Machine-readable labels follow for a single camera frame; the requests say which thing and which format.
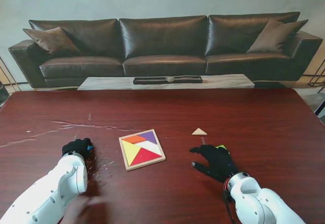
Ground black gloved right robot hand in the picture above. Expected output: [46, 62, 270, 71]
[189, 144, 240, 183]

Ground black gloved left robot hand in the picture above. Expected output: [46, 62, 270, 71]
[61, 138, 92, 161]

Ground square wooden puzzle tray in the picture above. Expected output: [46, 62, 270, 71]
[118, 129, 167, 172]

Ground orange tangram parallelogram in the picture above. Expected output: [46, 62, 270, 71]
[122, 135, 148, 145]

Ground large red tangram triangle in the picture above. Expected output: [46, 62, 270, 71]
[132, 147, 163, 166]

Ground purple tangram triangle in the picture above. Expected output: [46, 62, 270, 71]
[139, 132, 157, 146]

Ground green tangram square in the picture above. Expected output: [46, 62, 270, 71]
[215, 144, 231, 155]

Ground grey marble coffee table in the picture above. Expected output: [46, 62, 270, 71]
[77, 74, 255, 91]

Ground black chair edge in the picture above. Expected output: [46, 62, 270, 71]
[0, 81, 11, 108]

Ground long black decorative tray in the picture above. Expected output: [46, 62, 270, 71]
[133, 76, 203, 85]

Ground brown throw pillow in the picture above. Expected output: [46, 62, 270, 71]
[22, 27, 82, 57]
[246, 19, 309, 54]

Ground dark brown leather sofa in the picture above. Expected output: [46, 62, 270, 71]
[8, 11, 323, 89]

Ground red and black right arm cables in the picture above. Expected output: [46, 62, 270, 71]
[222, 179, 237, 224]

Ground thin metal side table frame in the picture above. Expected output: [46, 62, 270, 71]
[0, 56, 22, 92]
[302, 56, 325, 94]

